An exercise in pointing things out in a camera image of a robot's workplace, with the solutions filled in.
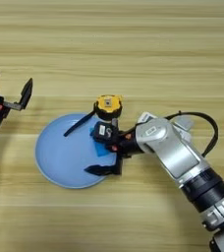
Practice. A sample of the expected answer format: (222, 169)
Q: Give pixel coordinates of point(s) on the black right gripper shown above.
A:
(128, 144)

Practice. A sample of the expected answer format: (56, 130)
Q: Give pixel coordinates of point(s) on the yellow black tape measure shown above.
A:
(108, 105)

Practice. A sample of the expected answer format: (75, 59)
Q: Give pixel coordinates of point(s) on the light blue round plate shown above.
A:
(65, 157)

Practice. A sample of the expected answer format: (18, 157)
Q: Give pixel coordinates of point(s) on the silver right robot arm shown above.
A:
(176, 151)

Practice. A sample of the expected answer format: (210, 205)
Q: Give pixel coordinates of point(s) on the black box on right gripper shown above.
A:
(104, 133)

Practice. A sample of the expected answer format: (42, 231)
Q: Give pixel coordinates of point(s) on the small silver metal piece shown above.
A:
(184, 123)

